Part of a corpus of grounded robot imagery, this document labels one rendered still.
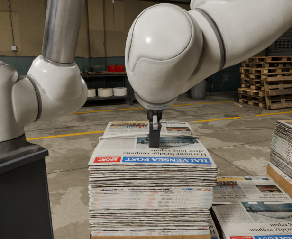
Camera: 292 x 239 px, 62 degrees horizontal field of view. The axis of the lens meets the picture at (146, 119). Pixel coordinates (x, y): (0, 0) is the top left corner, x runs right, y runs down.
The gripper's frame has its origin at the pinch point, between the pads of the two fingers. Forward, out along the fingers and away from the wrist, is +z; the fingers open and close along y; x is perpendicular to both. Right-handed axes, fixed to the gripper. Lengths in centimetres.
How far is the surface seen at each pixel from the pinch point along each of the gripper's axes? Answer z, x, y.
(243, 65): 561, 277, -277
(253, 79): 545, 293, -228
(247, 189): 23.7, 34.6, 21.8
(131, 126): 13.6, -6.5, 0.7
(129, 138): 3.8, -6.7, 6.3
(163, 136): 4.8, 3.3, 5.6
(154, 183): -10.5, -0.2, 18.3
